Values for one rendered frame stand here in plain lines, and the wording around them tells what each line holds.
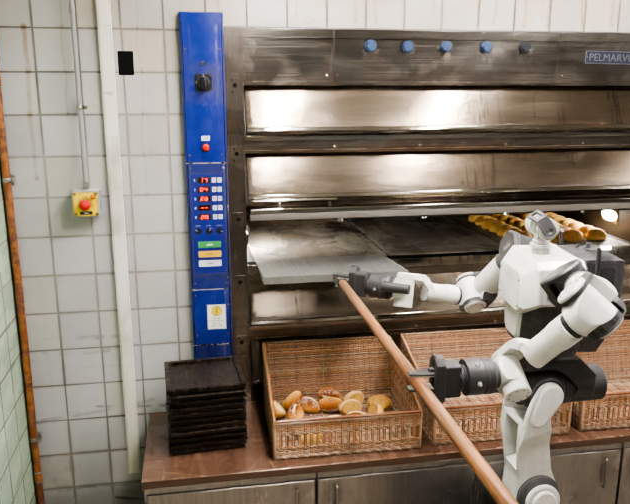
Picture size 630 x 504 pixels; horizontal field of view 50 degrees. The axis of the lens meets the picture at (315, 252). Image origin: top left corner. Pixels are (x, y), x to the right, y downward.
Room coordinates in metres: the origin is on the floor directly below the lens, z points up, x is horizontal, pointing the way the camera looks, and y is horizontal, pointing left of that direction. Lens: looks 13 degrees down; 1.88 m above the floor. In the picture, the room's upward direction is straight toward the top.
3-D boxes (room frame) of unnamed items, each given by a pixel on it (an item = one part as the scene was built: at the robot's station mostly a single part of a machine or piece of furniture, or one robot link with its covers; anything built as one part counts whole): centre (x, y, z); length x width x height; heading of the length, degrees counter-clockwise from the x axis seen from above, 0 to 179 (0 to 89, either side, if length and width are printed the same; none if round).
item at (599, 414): (2.68, -1.26, 0.72); 0.56 x 0.49 x 0.28; 99
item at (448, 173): (2.84, -0.61, 1.54); 1.79 x 0.11 x 0.19; 100
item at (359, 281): (2.33, -0.19, 1.20); 0.12 x 0.10 x 0.13; 65
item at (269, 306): (2.84, -0.61, 1.02); 1.79 x 0.11 x 0.19; 100
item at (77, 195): (2.53, 0.86, 1.46); 0.10 x 0.07 x 0.10; 100
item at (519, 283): (1.97, -0.73, 1.27); 0.34 x 0.30 x 0.36; 2
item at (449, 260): (2.86, -0.61, 1.16); 1.80 x 0.06 x 0.04; 100
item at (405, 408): (2.47, -0.09, 0.72); 0.56 x 0.49 x 0.28; 99
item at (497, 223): (3.38, -1.11, 1.21); 0.61 x 0.48 x 0.06; 10
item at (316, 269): (2.62, -0.05, 1.19); 0.55 x 0.36 x 0.03; 100
